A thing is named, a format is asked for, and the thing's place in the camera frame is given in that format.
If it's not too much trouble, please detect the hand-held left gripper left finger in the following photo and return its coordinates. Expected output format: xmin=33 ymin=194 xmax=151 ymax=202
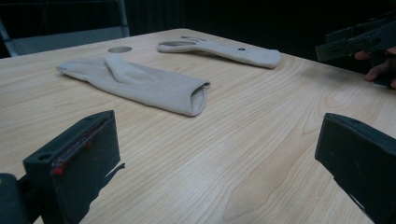
xmin=22 ymin=109 xmax=126 ymax=224

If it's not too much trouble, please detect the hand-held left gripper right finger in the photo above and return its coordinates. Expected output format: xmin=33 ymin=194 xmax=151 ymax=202
xmin=314 ymin=112 xmax=396 ymax=224

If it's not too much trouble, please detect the grey chair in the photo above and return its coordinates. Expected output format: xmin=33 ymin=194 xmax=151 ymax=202
xmin=0 ymin=0 xmax=131 ymax=58

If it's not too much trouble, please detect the beige glove with dark dot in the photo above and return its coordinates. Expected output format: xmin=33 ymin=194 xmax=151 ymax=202
xmin=157 ymin=35 xmax=283 ymax=70

